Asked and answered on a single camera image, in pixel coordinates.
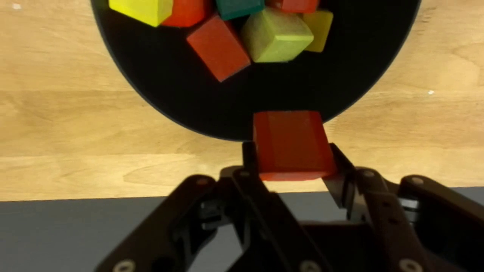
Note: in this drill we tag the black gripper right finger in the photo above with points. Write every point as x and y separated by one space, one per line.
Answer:
413 227

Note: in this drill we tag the black bowl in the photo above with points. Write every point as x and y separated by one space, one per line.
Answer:
303 91

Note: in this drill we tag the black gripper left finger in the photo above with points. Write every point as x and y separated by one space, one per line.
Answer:
212 232

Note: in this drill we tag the small red block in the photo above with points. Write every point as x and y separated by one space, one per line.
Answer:
295 4

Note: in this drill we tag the red cube block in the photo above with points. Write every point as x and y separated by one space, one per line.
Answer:
218 47

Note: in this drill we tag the large red wedge block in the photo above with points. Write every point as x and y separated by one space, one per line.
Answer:
292 146

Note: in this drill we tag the tall green block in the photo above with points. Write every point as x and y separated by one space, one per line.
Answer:
239 8

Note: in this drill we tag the yellow-green cube block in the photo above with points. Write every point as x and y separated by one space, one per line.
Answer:
274 35

